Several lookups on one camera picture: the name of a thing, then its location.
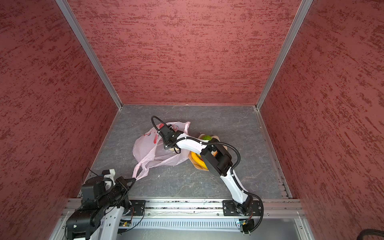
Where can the pink plastic shopping bag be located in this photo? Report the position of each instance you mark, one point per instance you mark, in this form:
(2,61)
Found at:
(149,152)

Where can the aluminium corner post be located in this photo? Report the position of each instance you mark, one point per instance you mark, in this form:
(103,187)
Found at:
(290,37)
(80,35)

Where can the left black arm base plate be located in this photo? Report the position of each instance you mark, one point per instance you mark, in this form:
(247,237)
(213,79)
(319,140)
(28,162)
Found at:
(137,208)

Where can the black corrugated hose corner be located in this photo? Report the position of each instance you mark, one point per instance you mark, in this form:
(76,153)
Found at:
(370,232)

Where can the small circuit board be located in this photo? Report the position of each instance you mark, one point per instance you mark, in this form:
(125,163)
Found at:
(125,223)
(248,224)

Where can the aluminium front rail frame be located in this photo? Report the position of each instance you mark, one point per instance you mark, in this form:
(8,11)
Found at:
(212,208)

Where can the peach scalloped plate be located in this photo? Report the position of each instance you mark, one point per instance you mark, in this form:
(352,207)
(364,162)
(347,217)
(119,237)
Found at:
(192,161)

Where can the right aluminium corner post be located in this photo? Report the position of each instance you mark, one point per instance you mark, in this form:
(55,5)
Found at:
(290,37)

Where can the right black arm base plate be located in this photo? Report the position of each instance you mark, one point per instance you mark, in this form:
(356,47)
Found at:
(232,208)

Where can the yellow fake banana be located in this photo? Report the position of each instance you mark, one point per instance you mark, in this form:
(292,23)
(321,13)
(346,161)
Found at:
(198,161)

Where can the green fake lime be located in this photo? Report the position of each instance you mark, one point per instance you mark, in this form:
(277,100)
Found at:
(206,138)

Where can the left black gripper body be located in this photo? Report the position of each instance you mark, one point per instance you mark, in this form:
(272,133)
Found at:
(116,193)

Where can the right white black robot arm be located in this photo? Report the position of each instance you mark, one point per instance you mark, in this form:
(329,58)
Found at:
(220,159)

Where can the right small circuit board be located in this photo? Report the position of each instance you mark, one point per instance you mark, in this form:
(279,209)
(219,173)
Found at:
(248,224)

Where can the left aluminium corner post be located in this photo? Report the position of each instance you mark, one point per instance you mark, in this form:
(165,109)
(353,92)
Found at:
(80,35)

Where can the white slotted cable duct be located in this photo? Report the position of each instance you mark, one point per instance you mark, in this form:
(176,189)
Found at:
(186,224)

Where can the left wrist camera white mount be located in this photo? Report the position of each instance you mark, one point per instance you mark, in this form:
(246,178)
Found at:
(109,174)

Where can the left small circuit board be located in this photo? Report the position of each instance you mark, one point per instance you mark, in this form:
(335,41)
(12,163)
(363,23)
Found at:
(125,223)

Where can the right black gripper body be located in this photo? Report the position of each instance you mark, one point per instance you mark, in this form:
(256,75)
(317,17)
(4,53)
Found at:
(166,142)

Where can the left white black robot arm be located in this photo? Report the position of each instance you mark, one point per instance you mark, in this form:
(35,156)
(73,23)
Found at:
(101,195)

